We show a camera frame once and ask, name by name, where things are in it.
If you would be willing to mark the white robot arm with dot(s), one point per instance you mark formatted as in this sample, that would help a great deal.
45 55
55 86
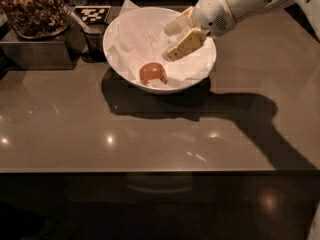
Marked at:
242 9

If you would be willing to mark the dark scoop cup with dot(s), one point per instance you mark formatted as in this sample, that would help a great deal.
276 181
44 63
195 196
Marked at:
93 34

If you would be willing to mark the red apple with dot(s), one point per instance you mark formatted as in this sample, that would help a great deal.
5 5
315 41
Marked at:
152 71

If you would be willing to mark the dark metal box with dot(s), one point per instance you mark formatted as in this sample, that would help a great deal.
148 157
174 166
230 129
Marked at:
58 53

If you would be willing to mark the glass bowl of snacks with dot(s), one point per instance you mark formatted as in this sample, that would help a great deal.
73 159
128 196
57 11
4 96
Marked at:
35 19

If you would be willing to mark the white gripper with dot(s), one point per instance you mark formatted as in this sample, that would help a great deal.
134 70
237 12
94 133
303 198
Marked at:
212 13

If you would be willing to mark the black white marker card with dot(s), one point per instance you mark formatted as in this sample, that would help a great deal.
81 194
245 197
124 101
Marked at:
93 14

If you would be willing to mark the white bowl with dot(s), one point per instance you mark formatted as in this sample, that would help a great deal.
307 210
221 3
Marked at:
133 60

